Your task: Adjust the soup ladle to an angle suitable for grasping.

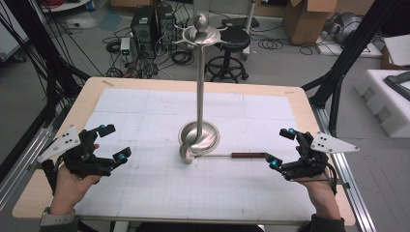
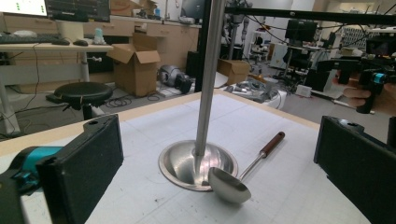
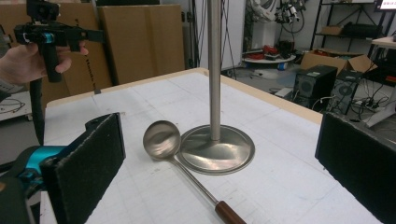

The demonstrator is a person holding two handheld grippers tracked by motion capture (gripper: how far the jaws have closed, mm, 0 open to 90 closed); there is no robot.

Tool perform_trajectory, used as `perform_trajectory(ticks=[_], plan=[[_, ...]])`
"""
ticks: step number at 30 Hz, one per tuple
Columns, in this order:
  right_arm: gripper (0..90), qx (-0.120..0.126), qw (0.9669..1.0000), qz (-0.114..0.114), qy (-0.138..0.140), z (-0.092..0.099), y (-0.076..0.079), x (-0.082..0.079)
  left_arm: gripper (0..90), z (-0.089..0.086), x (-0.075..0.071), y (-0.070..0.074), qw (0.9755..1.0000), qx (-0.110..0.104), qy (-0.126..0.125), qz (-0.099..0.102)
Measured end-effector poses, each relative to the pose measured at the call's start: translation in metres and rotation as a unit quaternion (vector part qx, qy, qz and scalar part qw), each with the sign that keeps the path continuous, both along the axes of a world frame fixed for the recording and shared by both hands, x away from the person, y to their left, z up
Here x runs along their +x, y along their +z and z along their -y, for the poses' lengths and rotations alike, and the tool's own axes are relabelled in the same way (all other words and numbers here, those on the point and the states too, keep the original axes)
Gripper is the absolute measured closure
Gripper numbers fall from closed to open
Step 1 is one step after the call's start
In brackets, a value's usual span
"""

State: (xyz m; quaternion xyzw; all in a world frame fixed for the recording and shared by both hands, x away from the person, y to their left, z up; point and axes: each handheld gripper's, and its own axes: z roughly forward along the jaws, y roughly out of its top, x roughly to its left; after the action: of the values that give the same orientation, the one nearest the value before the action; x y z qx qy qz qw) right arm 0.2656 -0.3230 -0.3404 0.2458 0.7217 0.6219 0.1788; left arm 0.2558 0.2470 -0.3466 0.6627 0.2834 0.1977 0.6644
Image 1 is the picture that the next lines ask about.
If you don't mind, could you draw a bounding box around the white grid mat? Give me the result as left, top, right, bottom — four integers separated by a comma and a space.
74, 87, 317, 223

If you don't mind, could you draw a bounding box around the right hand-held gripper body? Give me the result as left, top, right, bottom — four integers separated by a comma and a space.
279, 130, 361, 182

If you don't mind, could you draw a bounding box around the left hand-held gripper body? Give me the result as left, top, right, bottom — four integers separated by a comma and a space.
37, 125, 115, 179

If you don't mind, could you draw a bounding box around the coiled black cable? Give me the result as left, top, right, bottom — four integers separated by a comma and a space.
169, 49, 195, 67
256, 38, 284, 51
105, 40, 123, 55

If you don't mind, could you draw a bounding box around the small white power device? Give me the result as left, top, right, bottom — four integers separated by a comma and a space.
120, 37, 132, 63

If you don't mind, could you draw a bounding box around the steel utensil stand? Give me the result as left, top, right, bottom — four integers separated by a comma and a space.
173, 14, 228, 157

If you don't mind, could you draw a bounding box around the brown cardboard box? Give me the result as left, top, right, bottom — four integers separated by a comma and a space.
282, 0, 338, 46

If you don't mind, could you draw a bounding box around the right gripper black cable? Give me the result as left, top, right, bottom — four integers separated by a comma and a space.
322, 159, 340, 196

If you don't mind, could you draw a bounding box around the black curved part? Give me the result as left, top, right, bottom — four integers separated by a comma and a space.
383, 71, 410, 102

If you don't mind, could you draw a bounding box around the aluminium rail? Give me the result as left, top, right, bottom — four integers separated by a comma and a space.
312, 105, 377, 232
0, 126, 54, 212

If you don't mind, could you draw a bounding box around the grey wrist watch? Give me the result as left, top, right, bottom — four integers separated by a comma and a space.
39, 207, 77, 227

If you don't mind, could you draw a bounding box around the person's left hand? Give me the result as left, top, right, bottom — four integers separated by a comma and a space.
48, 165, 102, 216

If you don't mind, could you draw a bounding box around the black metal frame stand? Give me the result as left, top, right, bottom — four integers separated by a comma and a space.
0, 0, 92, 182
301, 0, 402, 138

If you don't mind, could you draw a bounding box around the white panel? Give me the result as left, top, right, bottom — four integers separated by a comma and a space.
0, 4, 29, 62

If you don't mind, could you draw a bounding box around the white foam block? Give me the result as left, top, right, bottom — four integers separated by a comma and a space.
353, 69, 410, 139

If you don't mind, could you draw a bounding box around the person's right hand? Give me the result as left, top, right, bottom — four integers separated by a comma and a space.
294, 145, 342, 223

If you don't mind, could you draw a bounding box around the white pole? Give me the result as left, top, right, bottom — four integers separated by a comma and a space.
244, 0, 258, 56

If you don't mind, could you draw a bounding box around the flat black case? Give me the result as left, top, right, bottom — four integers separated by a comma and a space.
221, 16, 261, 30

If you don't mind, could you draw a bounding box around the white box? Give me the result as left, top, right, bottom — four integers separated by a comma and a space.
383, 34, 410, 68

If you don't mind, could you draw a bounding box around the steel ladle with brown handle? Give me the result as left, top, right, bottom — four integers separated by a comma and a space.
178, 141, 268, 165

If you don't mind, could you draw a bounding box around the black round stool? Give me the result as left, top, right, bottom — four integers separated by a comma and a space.
204, 25, 252, 84

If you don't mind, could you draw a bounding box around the black computer tower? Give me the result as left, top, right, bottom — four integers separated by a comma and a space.
156, 4, 177, 37
131, 5, 157, 45

